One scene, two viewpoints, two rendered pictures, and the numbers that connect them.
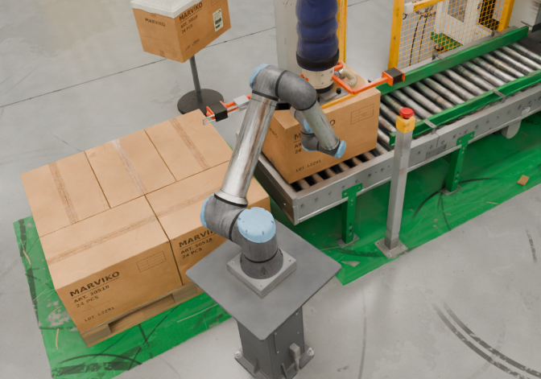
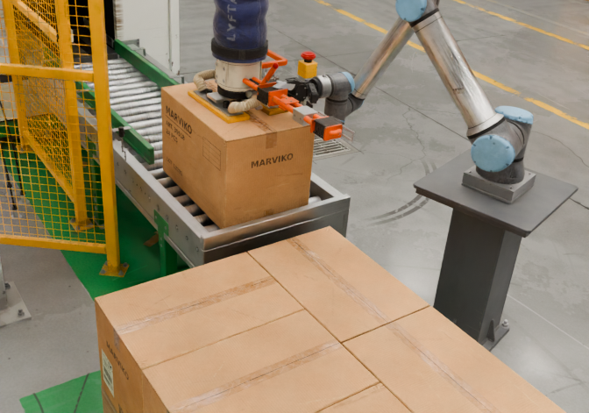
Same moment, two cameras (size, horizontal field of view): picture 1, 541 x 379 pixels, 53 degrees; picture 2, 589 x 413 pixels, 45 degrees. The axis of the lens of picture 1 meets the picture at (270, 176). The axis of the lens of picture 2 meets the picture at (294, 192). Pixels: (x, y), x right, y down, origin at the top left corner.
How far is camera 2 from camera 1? 3.75 m
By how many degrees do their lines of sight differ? 78
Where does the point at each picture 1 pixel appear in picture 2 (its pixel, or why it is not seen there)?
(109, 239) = (450, 370)
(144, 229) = (418, 332)
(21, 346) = not seen: outside the picture
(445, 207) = not seen: hidden behind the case
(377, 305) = (377, 257)
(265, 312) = (547, 184)
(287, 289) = not seen: hidden behind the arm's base
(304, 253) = (464, 164)
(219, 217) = (514, 134)
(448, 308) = (370, 218)
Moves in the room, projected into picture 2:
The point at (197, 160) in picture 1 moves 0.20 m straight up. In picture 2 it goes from (251, 289) to (254, 242)
